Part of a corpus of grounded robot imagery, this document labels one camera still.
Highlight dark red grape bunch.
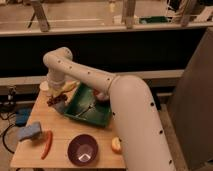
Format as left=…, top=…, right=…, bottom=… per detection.
left=47, top=94, right=68, bottom=106

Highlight blue sponge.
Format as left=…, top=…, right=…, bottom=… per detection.
left=18, top=122, right=42, bottom=141

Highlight yellow apple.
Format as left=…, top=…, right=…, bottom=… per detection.
left=111, top=137, right=122, bottom=154

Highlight yellow banana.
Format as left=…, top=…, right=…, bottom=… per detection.
left=63, top=82, right=78, bottom=92

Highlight blue box on floor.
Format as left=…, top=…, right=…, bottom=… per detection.
left=15, top=108, right=32, bottom=127

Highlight wooden table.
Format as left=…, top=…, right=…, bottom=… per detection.
left=10, top=91, right=125, bottom=171

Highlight silver fork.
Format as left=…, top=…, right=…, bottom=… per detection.
left=75, top=103, right=95, bottom=117

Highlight grey small plate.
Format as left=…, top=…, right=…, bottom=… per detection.
left=55, top=101, right=67, bottom=114

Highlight black cable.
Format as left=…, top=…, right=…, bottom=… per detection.
left=1, top=123, right=18, bottom=154

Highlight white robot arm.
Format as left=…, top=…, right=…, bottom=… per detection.
left=43, top=47, right=177, bottom=171

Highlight purple bowl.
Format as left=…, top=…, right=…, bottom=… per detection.
left=67, top=134, right=99, bottom=166

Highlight red bowl in tray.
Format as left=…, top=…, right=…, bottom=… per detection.
left=93, top=90, right=109, bottom=102

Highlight white paper cup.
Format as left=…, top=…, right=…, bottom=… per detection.
left=39, top=81, right=49, bottom=91

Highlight green plastic tray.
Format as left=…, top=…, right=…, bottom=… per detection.
left=64, top=83, right=111, bottom=127

